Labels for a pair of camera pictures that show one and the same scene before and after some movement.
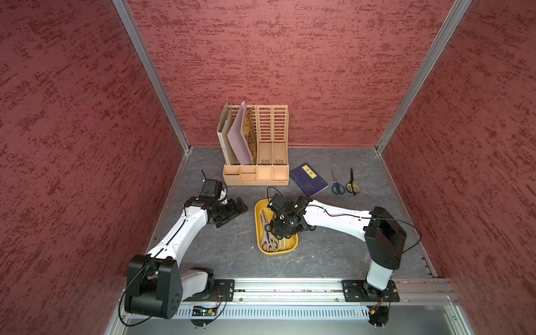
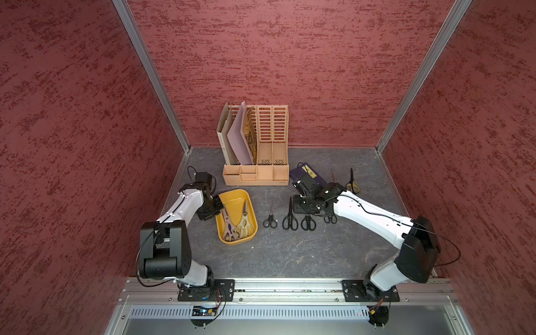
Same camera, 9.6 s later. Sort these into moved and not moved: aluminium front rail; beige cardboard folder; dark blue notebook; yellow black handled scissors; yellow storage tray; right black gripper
Moved: right black gripper; yellow storage tray
Not moved: yellow black handled scissors; beige cardboard folder; aluminium front rail; dark blue notebook
